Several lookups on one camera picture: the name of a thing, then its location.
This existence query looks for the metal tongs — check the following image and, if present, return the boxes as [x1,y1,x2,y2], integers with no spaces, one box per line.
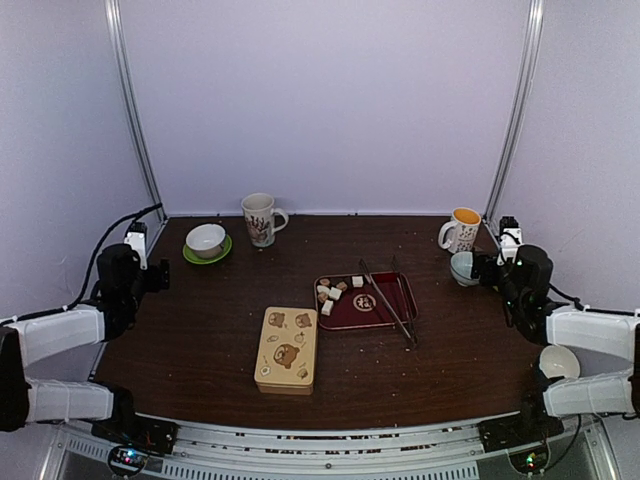
[358,254,419,350]

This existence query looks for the bear print tin lid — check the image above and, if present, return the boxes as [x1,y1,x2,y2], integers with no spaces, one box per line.
[254,306,318,385]

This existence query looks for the beige tin box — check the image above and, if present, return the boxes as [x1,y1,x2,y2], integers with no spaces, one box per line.
[256,382,314,396]

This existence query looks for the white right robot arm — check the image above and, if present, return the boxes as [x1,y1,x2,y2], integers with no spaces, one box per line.
[471,244,639,442]

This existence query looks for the white cup near arm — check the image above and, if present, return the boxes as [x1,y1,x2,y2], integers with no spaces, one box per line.
[538,345,581,379]

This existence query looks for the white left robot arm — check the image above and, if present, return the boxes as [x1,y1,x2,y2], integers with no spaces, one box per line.
[1,243,170,444]

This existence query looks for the pale blue bowl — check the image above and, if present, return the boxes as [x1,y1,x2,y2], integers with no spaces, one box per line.
[450,251,479,287]

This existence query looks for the white mug yellow inside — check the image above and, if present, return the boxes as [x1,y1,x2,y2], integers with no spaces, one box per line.
[437,207,482,254]

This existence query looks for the white bowl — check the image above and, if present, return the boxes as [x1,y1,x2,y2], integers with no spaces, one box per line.
[186,224,226,259]

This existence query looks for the green saucer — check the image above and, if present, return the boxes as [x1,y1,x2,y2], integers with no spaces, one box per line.
[182,235,233,265]

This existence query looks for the floral mug beige inside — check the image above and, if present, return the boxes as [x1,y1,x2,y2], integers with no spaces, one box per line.
[241,193,289,248]

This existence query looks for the red lacquer tray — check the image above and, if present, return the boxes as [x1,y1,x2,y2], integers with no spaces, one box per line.
[314,271,419,331]

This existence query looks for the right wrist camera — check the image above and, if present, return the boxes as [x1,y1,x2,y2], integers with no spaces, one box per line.
[497,216,523,265]

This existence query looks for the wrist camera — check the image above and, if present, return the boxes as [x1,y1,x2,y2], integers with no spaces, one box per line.
[497,216,523,265]
[124,221,148,270]

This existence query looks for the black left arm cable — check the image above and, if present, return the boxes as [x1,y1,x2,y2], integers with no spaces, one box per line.
[0,201,165,321]

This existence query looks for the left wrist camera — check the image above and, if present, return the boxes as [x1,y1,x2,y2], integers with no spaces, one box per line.
[124,221,148,270]

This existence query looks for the right aluminium frame post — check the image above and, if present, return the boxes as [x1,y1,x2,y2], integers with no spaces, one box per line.
[484,0,545,225]

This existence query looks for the aluminium frame post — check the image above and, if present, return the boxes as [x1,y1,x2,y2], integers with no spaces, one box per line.
[484,0,545,225]
[104,0,161,204]

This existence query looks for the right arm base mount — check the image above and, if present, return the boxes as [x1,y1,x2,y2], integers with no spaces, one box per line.
[477,415,564,453]

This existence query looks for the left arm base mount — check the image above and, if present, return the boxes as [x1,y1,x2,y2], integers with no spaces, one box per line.
[90,416,179,456]

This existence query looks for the metal front rail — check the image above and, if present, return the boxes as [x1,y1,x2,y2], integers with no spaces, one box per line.
[39,389,621,480]

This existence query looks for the left aluminium frame post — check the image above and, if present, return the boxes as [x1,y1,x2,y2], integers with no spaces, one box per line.
[104,0,161,204]

